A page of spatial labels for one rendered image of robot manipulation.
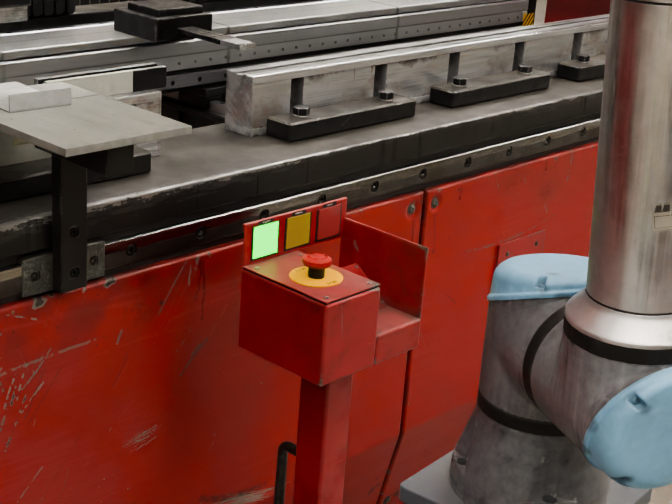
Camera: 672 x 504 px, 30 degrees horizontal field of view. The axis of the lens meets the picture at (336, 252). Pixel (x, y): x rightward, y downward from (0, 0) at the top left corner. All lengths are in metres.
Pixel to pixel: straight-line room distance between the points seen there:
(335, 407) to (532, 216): 0.77
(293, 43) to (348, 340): 0.84
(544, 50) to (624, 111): 1.58
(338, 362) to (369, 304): 0.09
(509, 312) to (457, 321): 1.18
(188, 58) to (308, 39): 0.29
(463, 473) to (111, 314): 0.65
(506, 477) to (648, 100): 0.40
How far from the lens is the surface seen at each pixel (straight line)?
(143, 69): 1.79
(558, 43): 2.55
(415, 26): 2.59
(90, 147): 1.42
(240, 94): 1.94
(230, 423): 1.92
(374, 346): 1.68
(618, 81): 0.94
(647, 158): 0.94
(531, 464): 1.15
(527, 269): 1.11
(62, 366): 1.67
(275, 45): 2.30
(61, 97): 1.57
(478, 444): 1.18
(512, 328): 1.11
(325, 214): 1.76
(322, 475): 1.80
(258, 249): 1.68
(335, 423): 1.77
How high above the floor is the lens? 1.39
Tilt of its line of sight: 20 degrees down
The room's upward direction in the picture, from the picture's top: 4 degrees clockwise
